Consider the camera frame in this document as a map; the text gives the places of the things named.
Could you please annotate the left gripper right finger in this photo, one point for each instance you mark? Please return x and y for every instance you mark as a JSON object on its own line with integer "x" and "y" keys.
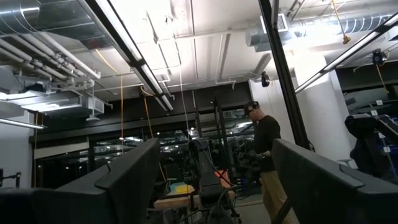
{"x": 326, "y": 199}

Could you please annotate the rectangular silver ceiling duct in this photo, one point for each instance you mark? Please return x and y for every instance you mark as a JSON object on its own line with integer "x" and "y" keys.
{"x": 62, "y": 18}

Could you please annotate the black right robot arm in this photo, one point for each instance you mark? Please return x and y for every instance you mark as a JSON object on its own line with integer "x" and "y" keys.
{"x": 206, "y": 174}

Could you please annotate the black bulky equipment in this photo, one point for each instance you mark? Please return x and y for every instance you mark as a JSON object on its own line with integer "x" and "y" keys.
{"x": 363, "y": 149}

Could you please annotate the shelf with blue bins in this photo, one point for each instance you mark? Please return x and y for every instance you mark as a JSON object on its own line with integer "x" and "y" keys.
{"x": 391, "y": 130}

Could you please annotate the long ceiling light strip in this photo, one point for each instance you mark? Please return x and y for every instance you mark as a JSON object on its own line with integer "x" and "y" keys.
{"x": 136, "y": 56}
{"x": 21, "y": 124}
{"x": 348, "y": 54}

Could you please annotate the white ceiling pipe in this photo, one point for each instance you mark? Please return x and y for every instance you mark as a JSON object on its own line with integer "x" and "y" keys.
{"x": 28, "y": 56}
{"x": 71, "y": 56}

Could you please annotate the black aluminium table frame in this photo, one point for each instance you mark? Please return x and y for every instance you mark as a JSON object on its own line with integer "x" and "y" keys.
{"x": 280, "y": 62}

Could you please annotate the round silver spiral duct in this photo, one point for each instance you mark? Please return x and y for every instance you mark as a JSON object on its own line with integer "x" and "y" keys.
{"x": 357, "y": 25}

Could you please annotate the person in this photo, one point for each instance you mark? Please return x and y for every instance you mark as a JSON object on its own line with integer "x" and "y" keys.
{"x": 265, "y": 137}

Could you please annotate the wooden background table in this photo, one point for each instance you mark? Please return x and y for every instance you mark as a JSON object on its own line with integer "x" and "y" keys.
{"x": 174, "y": 202}

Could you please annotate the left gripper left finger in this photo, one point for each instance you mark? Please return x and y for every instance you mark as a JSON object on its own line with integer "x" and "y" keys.
{"x": 118, "y": 193}

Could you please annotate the white ceiling air unit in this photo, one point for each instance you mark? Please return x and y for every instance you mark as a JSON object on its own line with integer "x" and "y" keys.
{"x": 46, "y": 104}

